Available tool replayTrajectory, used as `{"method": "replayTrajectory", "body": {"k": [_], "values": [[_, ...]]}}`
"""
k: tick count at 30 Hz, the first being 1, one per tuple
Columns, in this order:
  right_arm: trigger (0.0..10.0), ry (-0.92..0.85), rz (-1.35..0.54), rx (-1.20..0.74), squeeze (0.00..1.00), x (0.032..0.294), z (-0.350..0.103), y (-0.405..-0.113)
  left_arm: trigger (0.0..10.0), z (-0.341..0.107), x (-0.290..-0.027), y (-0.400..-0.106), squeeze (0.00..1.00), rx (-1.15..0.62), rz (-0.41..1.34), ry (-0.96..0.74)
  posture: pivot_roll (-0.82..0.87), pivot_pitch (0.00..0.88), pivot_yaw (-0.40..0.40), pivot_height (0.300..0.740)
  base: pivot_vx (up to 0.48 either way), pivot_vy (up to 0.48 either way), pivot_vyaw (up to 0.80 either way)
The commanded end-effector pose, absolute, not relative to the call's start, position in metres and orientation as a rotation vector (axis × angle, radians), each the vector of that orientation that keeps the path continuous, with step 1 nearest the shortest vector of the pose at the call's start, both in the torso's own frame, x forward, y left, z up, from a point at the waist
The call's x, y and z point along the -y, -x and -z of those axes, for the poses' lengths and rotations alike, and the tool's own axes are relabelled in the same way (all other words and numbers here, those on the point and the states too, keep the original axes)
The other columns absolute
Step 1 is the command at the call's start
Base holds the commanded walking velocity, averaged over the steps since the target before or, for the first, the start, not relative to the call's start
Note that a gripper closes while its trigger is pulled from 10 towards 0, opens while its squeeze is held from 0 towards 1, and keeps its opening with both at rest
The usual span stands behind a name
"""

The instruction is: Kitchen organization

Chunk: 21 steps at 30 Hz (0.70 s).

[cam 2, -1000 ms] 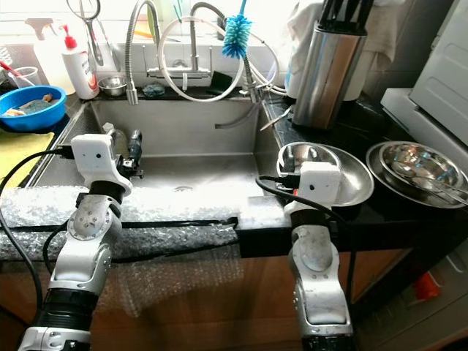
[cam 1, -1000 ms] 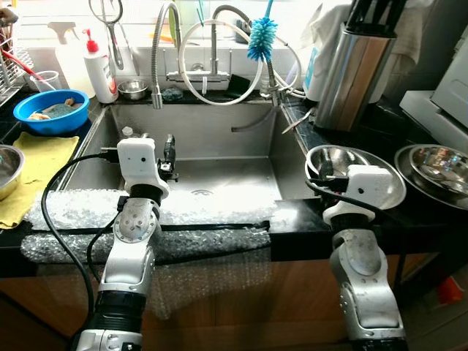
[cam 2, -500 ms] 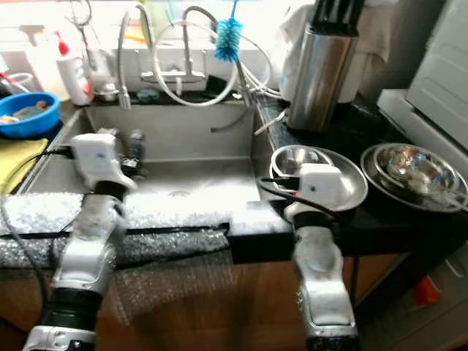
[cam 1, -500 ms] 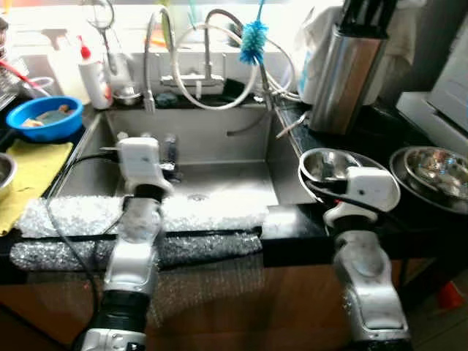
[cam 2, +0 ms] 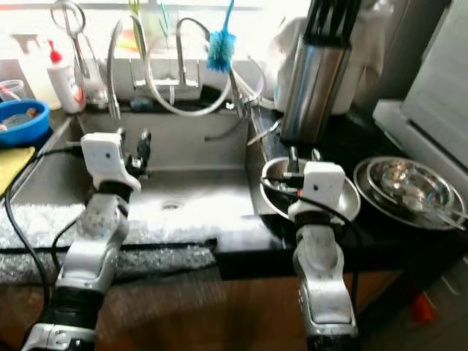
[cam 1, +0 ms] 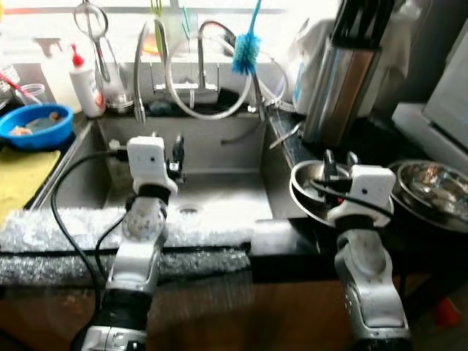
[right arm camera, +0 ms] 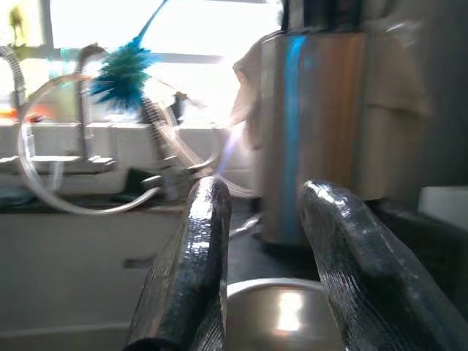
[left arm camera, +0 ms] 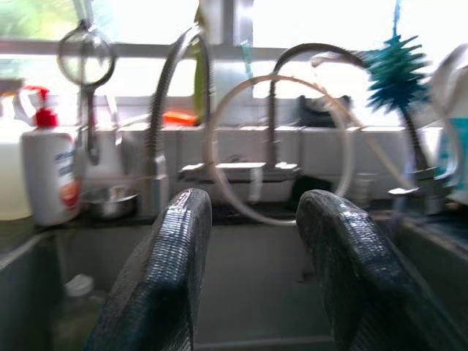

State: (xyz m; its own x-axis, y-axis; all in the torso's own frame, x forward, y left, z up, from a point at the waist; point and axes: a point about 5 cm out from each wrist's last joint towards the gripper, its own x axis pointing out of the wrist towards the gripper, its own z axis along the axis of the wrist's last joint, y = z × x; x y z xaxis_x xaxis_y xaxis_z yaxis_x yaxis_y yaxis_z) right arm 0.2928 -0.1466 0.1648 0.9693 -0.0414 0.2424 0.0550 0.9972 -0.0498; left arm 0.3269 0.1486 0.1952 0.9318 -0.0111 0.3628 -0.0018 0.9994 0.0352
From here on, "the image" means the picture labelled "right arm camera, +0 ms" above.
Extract steel gooseneck faucet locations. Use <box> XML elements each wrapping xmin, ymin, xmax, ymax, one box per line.
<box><xmin>75</xmin><ymin>43</ymin><xmax>118</xmax><ymax>173</ymax></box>

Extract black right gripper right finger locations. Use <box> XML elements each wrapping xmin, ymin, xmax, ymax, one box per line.
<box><xmin>301</xmin><ymin>178</ymin><xmax>468</xmax><ymax>351</ymax></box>

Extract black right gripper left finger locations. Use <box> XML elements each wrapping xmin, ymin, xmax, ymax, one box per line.
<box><xmin>123</xmin><ymin>176</ymin><xmax>233</xmax><ymax>351</ymax></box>

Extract steel knife block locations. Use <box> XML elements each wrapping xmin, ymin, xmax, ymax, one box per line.
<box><xmin>261</xmin><ymin>31</ymin><xmax>369</xmax><ymax>246</ymax></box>

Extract clear plastic hose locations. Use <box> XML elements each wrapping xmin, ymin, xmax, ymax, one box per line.
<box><xmin>17</xmin><ymin>71</ymin><xmax>264</xmax><ymax>216</ymax></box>

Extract dark scouring pad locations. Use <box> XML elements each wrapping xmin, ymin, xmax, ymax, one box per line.
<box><xmin>0</xmin><ymin>188</ymin><xmax>37</xmax><ymax>209</ymax></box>

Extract blue bottle brush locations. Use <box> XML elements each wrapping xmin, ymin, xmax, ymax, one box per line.
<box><xmin>89</xmin><ymin>0</ymin><xmax>169</xmax><ymax>110</ymax></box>

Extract steel spring hose faucet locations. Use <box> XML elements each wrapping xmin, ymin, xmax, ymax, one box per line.
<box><xmin>0</xmin><ymin>45</ymin><xmax>29</xmax><ymax>110</ymax></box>

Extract steel bowl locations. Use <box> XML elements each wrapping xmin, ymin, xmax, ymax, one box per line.
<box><xmin>223</xmin><ymin>276</ymin><xmax>343</xmax><ymax>351</ymax></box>

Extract stainless steel sink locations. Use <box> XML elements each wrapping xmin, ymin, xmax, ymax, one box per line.
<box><xmin>0</xmin><ymin>208</ymin><xmax>191</xmax><ymax>351</ymax></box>

